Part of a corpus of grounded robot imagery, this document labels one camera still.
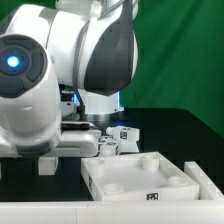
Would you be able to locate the white sheet with tags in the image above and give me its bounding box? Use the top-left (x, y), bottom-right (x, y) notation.
top-left (98, 136), bottom-right (139, 155)

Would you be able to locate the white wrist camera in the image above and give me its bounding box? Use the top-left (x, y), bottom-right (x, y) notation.
top-left (61, 122), bottom-right (93, 131)

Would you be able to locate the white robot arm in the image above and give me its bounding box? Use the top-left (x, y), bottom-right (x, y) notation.
top-left (0, 0), bottom-right (138, 157)

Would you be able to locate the white square table top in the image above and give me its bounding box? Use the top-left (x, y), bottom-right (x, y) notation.
top-left (81, 152), bottom-right (200, 201)

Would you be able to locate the white L-shaped fence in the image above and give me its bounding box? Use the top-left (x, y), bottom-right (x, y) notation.
top-left (0, 162), bottom-right (224, 224)

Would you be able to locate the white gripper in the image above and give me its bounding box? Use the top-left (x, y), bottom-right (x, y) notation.
top-left (46, 129), bottom-right (101, 157)

